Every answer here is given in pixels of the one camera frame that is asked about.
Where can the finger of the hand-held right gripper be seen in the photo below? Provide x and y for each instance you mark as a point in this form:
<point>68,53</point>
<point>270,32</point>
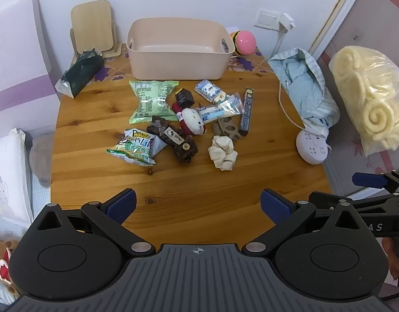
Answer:
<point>368,180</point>
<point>381,204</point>

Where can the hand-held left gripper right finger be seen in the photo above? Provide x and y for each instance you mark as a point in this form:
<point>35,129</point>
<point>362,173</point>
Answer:
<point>276,206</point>

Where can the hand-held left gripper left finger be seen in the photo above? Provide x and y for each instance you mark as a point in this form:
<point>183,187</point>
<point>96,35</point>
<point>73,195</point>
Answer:
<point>120,205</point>

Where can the green and white chip packet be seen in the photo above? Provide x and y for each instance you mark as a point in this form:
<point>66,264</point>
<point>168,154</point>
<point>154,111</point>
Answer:
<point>137,149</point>

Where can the cream fabric scrunchie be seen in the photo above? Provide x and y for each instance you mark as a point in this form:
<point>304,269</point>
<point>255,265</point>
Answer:
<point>222,152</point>

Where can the light green snack packet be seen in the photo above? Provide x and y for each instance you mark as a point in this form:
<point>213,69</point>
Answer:
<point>150,102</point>

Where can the white cat plush toy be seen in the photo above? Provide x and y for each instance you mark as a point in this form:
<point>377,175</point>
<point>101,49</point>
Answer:
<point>193,122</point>

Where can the small black box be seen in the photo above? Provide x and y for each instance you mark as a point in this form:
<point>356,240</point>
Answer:
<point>183,97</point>

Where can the beige plastic storage bin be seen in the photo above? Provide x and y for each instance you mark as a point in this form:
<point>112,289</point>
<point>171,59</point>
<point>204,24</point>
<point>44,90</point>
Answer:
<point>173,61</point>

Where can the wooden desk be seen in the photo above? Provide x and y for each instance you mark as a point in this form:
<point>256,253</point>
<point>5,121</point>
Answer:
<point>95,175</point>

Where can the round white power strip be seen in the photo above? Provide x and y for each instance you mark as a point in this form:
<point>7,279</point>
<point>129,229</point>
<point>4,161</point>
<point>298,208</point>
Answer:
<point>311,148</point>

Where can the plastic bag of yellow rolls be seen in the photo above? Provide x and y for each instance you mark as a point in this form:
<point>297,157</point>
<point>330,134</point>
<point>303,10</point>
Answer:
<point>371,104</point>

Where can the beige hair claw clip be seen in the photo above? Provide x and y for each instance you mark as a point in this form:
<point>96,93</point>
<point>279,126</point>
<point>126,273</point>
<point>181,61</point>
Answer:
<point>229,129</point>

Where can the long dark stick packet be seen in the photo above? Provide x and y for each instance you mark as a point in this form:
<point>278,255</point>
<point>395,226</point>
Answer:
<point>246,110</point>

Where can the clear wet wipe packet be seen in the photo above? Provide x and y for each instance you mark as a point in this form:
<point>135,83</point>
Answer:
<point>219,110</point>

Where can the light blue cloth bag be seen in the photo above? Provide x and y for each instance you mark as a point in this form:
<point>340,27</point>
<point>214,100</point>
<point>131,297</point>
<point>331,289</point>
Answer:
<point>303,84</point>

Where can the white printed pillow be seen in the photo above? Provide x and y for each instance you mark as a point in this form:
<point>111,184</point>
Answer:
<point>7,175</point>

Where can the red and white plush toy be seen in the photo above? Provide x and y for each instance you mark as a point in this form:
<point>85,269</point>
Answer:
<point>4,263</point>

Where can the blue and white patterned packet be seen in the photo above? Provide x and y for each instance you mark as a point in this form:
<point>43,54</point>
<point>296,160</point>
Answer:
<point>209,90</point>

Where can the dark green tissue pack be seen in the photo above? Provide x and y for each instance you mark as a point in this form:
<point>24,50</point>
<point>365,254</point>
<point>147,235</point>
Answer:
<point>84,70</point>

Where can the pink burger toy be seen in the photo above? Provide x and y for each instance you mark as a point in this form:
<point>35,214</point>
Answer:
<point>246,42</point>

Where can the white charger plug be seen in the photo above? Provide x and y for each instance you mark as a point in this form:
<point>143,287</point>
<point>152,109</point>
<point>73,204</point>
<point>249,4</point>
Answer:
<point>287,22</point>

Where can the purple and white headboard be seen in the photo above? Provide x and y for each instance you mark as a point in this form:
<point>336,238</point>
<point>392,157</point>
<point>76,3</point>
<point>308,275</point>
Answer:
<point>17,58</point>

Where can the cream door frame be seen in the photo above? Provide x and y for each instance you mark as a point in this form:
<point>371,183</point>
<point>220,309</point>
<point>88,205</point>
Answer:
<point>335,16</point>

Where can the white wall socket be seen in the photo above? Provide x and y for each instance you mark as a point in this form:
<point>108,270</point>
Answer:
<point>266,19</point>

